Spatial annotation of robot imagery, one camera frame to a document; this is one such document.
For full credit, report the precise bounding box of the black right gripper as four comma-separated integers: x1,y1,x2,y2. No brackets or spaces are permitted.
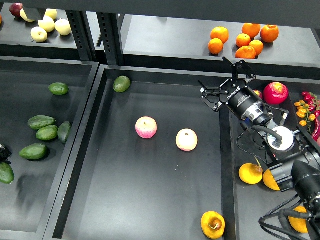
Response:
198,56,263,120

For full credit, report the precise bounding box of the dark green avocado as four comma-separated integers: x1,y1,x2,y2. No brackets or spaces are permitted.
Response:
0,162,15,184
57,121,72,144

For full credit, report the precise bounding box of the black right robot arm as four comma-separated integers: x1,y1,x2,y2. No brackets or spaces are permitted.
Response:
200,57,320,240

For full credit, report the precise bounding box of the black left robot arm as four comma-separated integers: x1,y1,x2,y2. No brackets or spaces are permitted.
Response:
0,144,12,165

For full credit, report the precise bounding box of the yellow pear with long stem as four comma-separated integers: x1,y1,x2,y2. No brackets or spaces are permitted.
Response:
238,157,263,185

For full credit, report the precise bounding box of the yellow pear middle right tray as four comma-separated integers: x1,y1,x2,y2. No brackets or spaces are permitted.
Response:
262,169,280,191

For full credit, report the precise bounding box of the green avocado at tray corner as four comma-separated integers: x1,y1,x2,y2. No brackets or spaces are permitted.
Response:
113,75,131,93

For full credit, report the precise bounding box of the green avocado left tray top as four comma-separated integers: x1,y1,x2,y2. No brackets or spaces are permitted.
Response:
48,82,69,96

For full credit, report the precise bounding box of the dark green avocado upright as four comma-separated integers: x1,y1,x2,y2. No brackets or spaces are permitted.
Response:
57,121,72,144

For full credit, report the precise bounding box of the green avocado middle of cluster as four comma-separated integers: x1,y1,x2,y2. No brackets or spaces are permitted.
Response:
35,125,58,141

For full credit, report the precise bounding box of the dark red small apple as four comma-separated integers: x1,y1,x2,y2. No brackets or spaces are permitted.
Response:
254,89,263,99

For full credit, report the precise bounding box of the orange front wedge shaped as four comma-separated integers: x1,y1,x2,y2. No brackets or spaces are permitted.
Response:
235,45,256,59

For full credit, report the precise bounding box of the orange left bottom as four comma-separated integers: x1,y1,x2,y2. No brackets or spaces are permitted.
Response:
208,38,224,55

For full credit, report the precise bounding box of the orange centre small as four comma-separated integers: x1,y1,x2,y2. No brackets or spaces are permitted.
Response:
235,33,252,48

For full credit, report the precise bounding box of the orange small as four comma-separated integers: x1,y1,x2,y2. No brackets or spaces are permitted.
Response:
235,33,252,48
249,40,264,56

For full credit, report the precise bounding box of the orange small right front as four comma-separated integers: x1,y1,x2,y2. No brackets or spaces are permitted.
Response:
249,40,264,56

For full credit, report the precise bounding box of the big red apple right tray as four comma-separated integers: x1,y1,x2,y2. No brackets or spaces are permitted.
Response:
262,82,289,105

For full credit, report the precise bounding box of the orange left top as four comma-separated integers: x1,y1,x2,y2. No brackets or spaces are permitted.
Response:
210,26,229,44

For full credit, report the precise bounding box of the orange top back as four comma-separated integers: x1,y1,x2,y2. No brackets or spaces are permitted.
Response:
242,23,261,39

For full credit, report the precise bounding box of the orange right with stem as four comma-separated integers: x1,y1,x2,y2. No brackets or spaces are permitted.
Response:
260,25,280,43

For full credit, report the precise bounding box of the pale yellow pink apple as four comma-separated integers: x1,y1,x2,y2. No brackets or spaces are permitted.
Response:
175,128,198,152

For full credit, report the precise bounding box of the cherry tomato bunch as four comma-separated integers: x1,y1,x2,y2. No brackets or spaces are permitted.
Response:
294,91,320,127

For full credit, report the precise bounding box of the pink red apple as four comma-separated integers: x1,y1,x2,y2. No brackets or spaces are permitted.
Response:
135,116,158,139

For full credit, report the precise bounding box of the red chili pepper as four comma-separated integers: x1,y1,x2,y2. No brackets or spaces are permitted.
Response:
311,117,320,141

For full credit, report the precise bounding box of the black right tray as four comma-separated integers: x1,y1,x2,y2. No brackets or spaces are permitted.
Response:
220,76,320,240

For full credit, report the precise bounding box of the black tray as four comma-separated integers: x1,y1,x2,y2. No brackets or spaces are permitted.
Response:
220,76,320,240
44,65,228,240
0,56,99,240

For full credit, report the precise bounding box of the black shelf upright right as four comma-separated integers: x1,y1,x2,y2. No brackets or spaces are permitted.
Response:
96,12,124,66

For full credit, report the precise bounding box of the black shelf upright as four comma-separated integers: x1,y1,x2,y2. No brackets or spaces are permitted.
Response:
96,12,124,66
65,10,97,62

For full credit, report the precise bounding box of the black centre tray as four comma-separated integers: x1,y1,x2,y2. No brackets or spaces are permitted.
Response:
44,65,228,240

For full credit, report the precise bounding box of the black shelf upright left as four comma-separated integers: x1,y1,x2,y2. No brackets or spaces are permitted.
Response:
65,10,97,62

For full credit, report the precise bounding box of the pale yellow apple right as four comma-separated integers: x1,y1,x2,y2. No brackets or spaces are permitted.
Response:
55,18,72,36

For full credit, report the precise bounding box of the black left tray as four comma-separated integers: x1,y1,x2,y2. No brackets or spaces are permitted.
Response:
0,56,99,240

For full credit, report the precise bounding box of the pale yellow apple back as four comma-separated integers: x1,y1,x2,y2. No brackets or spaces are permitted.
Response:
44,8,58,20

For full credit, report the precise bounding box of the pale yellow apple middle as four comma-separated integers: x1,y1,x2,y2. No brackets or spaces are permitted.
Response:
38,15,56,33

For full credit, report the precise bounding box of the pale yellow apple front left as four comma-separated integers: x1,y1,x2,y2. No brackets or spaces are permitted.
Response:
30,26,48,43

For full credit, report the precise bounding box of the pale yellow apple behind tag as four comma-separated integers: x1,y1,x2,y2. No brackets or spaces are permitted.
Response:
20,8,35,23

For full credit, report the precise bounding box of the dark red apple on shelf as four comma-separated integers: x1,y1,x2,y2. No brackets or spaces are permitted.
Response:
9,3,23,18

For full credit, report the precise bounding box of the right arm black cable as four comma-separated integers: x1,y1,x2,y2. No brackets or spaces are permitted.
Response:
258,191,313,240

